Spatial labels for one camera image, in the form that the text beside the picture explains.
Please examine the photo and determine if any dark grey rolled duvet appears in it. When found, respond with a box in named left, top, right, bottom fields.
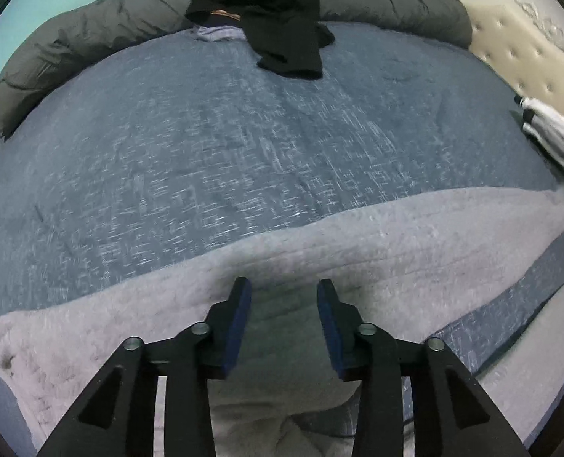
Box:
left=0, top=0, right=473, bottom=141

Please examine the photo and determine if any white folded garment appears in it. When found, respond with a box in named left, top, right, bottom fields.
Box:
left=520, top=97, right=564, bottom=182

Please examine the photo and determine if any cream tufted headboard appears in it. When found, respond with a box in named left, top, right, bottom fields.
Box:
left=415, top=0, right=564, bottom=115

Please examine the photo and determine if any light grey fleece garment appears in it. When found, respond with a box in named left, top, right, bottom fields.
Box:
left=0, top=185, right=564, bottom=457

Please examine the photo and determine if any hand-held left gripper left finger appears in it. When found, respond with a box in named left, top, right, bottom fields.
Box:
left=37, top=276, right=253, bottom=457

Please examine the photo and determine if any blue mottled bed sheet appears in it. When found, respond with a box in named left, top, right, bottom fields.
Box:
left=0, top=21, right=564, bottom=457

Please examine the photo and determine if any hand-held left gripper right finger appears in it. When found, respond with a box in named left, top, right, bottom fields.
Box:
left=317, top=277, right=530, bottom=457

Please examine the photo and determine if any small lavender cloth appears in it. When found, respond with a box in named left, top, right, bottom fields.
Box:
left=189, top=24, right=247, bottom=43

